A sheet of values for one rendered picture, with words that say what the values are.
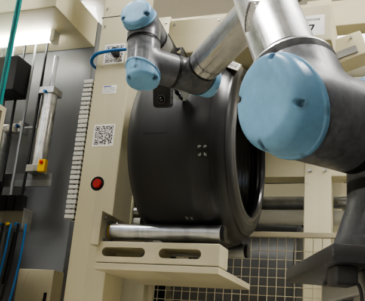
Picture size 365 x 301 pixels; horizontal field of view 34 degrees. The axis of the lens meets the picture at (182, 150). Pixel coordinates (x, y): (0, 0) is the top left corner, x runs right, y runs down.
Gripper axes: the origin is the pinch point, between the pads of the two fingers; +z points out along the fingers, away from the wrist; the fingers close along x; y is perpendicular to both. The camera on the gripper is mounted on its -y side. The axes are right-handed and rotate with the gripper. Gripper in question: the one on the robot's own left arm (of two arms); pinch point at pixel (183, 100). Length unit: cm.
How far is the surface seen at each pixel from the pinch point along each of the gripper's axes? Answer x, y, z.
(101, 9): 209, 277, 275
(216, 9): 98, 280, 296
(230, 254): -4, -29, 46
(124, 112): 27.7, 9.2, 20.5
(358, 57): -42, 48, 57
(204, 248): -5.1, -36.2, 15.8
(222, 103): -9.9, 0.6, 3.8
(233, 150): -12.1, -10.3, 10.5
